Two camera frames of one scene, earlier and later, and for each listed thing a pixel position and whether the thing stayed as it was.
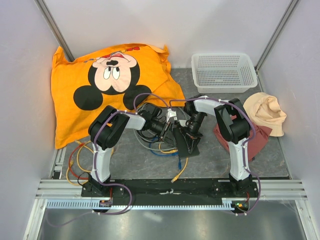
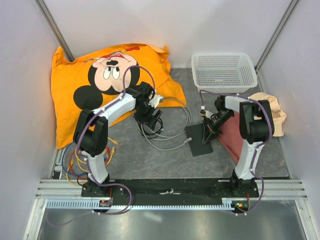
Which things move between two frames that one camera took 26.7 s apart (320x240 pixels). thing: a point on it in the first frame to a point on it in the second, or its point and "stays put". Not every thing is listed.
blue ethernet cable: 180,163 to 62,163
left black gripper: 168,136 to 145,119
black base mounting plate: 172,189 stays put
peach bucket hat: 264,110 stays put
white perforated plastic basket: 223,72 stays put
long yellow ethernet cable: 176,178 to 69,181
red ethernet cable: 71,155 stays put
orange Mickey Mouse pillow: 112,79 stays put
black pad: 187,145 to 195,132
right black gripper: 186,132 to 208,134
